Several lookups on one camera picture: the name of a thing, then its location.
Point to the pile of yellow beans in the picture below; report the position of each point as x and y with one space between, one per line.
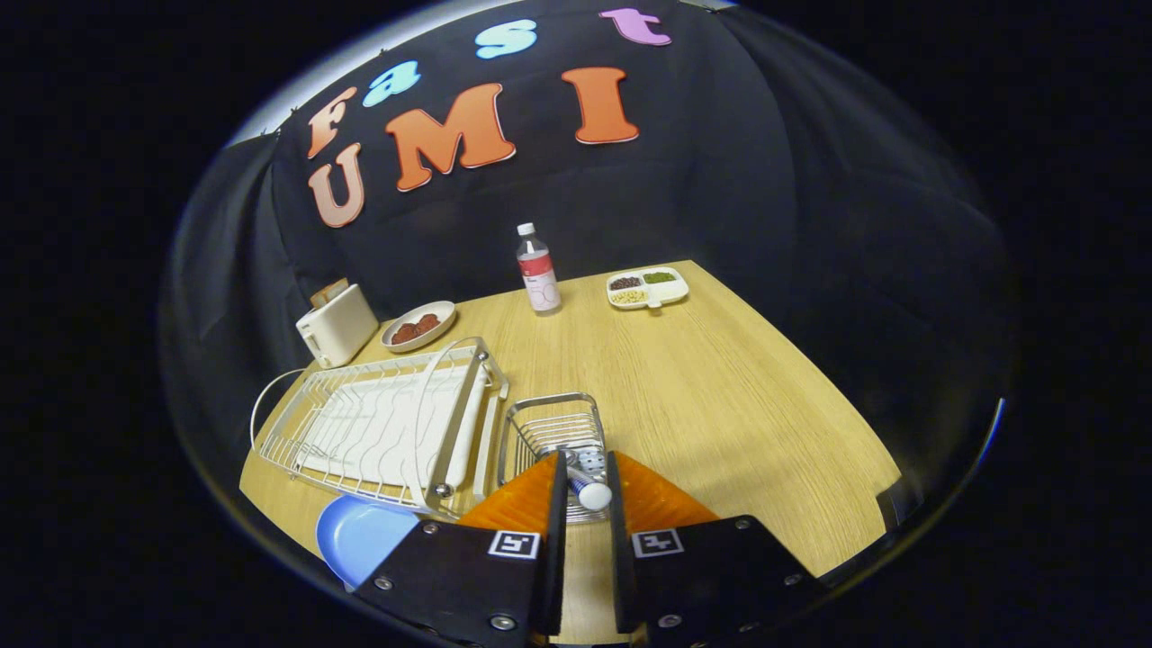
630 296

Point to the red-brown meat piece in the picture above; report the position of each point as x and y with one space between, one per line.
404 334
427 323

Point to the black backdrop cloth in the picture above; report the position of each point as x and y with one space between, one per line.
810 180

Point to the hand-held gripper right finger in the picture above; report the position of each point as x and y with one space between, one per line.
621 558

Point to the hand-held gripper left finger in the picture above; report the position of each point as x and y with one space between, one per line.
555 558

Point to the white toaster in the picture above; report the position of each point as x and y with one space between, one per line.
342 328

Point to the clear plastic bottle red label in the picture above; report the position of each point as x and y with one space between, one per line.
540 279

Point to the brown toast slice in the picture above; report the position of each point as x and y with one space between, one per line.
328 292

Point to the blue plate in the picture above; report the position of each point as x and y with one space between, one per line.
360 535

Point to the white divided tray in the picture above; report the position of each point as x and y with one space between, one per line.
675 290

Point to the pile of green beans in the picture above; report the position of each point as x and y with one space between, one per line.
659 277

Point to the beige oval plate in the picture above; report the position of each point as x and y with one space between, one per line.
447 317

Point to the pile of brown beans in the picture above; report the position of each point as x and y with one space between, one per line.
625 283

